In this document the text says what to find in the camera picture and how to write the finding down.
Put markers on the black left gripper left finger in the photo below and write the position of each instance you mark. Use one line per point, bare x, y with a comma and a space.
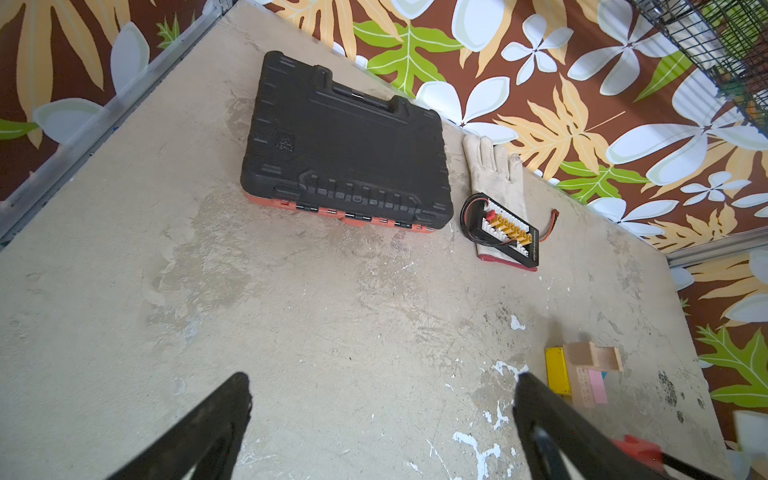
204, 444

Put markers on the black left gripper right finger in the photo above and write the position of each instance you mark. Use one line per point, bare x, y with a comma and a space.
557, 441

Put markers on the yellow square wood block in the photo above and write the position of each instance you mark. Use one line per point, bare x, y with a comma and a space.
557, 373

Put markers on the light pink wood block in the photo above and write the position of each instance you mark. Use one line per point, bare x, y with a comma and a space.
597, 384

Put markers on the natural wood arch block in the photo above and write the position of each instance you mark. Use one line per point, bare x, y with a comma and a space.
591, 356

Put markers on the red wood block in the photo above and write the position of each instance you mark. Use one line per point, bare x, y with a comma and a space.
645, 452

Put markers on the natural wood plank block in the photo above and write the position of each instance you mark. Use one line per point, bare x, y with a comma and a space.
581, 388

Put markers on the black charging board yellow connectors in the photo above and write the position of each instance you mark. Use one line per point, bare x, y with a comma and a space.
500, 235

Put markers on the white work glove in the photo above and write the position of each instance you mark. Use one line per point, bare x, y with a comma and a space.
498, 174

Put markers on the black and red tool case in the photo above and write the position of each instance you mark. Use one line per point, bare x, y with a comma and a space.
319, 146

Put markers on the aluminium frame post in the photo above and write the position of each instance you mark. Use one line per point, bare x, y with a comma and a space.
70, 70

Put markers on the black wire basket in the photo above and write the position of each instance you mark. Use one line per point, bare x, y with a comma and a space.
726, 40

